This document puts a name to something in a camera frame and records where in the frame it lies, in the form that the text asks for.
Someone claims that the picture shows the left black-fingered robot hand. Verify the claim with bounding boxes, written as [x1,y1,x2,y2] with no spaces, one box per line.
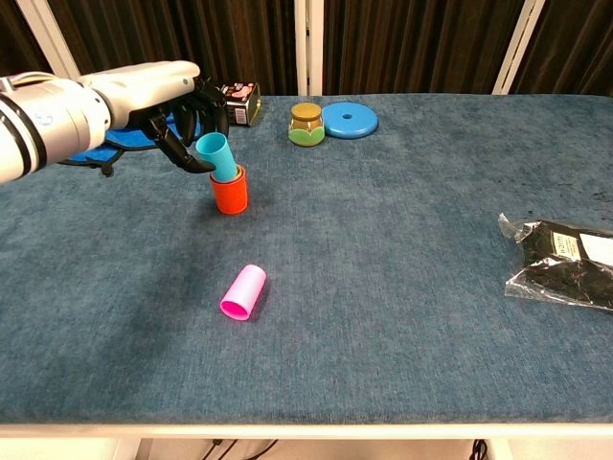
[79,60,230,174]

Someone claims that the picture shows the light blue plastic cup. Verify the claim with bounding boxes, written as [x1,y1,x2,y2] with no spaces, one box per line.
[194,132,238,183]

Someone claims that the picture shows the pink plastic cup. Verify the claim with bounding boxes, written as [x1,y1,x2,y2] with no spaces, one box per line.
[219,264,267,322]

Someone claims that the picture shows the orange plastic cup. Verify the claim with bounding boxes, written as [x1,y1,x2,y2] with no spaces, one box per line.
[209,164,249,215]

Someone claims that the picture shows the blue cloth with black trim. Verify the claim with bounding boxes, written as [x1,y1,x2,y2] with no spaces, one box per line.
[57,125,167,177]

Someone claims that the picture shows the black pleated curtain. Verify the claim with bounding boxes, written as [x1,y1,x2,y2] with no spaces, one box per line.
[323,0,528,96]
[0,0,49,78]
[510,0,613,97]
[47,0,298,97]

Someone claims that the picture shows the black food tin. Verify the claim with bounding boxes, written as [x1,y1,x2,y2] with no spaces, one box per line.
[214,80,262,127]

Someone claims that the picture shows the yellow and green toy jar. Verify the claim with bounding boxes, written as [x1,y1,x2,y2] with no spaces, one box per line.
[287,102,326,148]

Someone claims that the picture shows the blue disc with hole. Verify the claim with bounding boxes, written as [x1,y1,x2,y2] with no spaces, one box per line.
[321,101,379,141]

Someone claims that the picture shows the blue felt table cover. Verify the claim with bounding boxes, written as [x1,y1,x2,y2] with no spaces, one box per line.
[0,93,613,426]

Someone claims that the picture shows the clear bag with black item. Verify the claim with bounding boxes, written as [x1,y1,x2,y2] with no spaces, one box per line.
[496,212,613,312]

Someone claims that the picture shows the white partition post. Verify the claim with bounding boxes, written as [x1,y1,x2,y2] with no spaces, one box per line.
[16,0,90,97]
[293,0,326,96]
[492,0,547,95]

